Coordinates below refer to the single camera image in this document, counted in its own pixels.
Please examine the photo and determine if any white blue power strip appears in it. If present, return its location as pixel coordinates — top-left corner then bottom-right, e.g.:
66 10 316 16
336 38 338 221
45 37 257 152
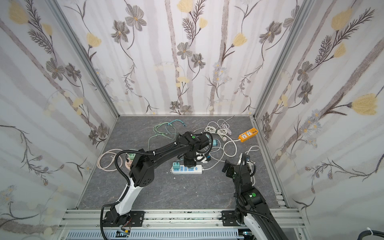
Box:
170 165 203 175

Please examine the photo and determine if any thin white USB cable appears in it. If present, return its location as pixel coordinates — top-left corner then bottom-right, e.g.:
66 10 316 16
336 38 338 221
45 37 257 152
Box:
202 137 226 171

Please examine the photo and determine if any green USB cable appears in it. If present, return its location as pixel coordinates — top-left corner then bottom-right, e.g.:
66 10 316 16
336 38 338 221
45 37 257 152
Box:
146 121 179 143

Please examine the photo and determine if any green USB charger plug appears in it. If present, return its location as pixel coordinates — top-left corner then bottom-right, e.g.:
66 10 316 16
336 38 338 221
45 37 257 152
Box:
127 153 136 161

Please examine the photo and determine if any round pink power socket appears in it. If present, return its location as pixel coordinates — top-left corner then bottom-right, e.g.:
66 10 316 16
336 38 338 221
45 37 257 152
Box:
125 157 133 171

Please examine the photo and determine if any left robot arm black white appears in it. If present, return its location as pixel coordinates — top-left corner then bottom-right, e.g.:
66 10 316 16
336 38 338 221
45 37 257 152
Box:
100 132 214 240

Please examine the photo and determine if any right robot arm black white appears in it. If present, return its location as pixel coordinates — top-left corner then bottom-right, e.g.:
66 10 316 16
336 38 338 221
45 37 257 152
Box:
222 153 288 240

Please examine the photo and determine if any orange power strip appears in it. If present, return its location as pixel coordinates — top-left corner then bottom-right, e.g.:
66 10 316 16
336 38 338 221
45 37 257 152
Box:
238 128 258 143

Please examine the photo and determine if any orange strip white cord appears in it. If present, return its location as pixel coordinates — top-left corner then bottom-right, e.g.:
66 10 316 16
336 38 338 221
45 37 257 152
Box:
221 136 242 158

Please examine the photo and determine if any white cable bundle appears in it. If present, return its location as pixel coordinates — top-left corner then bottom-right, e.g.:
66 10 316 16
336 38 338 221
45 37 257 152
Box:
203 116 233 142

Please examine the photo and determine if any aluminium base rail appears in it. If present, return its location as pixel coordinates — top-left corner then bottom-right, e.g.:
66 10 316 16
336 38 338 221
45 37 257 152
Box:
58 208 307 240

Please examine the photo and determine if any beige socket power cord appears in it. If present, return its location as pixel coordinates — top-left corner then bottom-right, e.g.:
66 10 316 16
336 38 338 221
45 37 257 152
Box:
96 149 130 172

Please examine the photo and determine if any white slotted cable duct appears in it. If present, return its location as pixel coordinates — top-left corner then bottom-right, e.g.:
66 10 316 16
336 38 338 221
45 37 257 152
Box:
65 229 245 240

